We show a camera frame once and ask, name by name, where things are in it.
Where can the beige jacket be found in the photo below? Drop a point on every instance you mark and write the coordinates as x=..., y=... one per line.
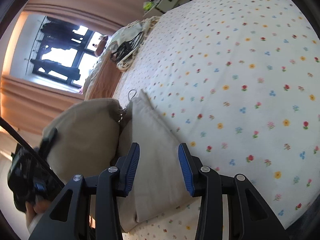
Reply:
x=155, y=140

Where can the brown plush toy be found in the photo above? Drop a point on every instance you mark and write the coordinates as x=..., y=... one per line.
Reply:
x=100, y=45

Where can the person's left hand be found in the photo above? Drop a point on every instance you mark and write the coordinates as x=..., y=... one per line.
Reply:
x=37, y=207

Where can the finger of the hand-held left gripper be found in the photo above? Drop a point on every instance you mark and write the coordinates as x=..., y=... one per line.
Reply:
x=51, y=138

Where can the black framed window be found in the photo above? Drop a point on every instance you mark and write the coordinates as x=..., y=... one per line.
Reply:
x=60, y=55

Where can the peach curtain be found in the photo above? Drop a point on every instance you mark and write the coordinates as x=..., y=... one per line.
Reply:
x=37, y=100

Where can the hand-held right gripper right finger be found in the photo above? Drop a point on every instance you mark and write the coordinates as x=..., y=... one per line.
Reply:
x=186, y=170

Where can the orange blanket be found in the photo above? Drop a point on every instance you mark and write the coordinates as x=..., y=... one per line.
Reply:
x=105, y=80

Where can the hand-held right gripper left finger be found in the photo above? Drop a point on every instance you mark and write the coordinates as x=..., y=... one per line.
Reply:
x=132, y=165

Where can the cream patterned pillow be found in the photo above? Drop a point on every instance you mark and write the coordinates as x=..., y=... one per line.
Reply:
x=130, y=30

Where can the floral white bedsheet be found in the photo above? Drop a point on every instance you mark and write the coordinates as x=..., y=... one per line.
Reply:
x=237, y=67

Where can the green small item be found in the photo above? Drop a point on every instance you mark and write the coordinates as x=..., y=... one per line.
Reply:
x=148, y=5

